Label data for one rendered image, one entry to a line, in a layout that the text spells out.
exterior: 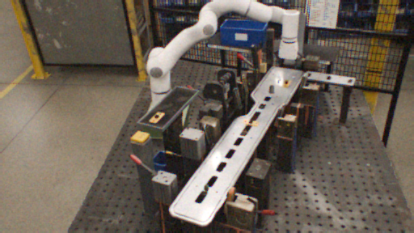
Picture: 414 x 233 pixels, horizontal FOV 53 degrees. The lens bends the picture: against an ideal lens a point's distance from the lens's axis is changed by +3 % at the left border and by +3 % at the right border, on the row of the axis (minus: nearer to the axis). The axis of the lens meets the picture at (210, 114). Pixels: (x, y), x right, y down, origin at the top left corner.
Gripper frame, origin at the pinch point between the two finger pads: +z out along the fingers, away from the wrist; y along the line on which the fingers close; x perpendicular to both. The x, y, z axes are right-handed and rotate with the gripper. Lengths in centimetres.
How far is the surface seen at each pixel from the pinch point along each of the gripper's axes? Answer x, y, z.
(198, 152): -83, -17, 8
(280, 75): 8.9, -6.2, 12.3
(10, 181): -57, -207, 112
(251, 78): -2.8, -21.0, 10.7
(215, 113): -53, -22, 7
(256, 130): -52, 0, 12
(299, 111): -21.8, 13.9, 15.5
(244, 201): -105, 14, 6
